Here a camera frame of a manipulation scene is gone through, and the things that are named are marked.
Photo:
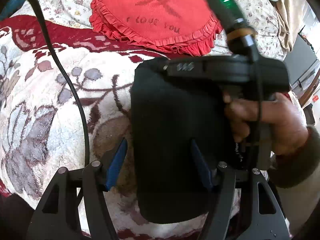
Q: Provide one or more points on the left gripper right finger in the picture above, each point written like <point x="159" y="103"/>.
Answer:
<point x="243" y="205"/>

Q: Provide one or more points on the right hand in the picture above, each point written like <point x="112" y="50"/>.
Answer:
<point x="288" y="131"/>

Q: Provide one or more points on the beige cloth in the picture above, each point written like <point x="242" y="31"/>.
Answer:
<point x="290" y="14"/>

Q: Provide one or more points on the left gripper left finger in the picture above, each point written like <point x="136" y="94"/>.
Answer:
<point x="73" y="205"/>

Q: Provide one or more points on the red white floral blanket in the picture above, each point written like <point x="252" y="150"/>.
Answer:
<point x="41" y="127"/>

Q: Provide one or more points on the floral bed sheet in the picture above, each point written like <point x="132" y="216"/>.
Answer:
<point x="259" y="13"/>

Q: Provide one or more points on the red heart ruffled pillow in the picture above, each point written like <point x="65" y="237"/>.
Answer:
<point x="169" y="26"/>

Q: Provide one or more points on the black pants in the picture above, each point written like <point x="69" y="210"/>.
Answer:
<point x="179" y="134"/>

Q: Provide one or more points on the green grey sleeve forearm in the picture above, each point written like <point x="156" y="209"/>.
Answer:
<point x="290" y="170"/>

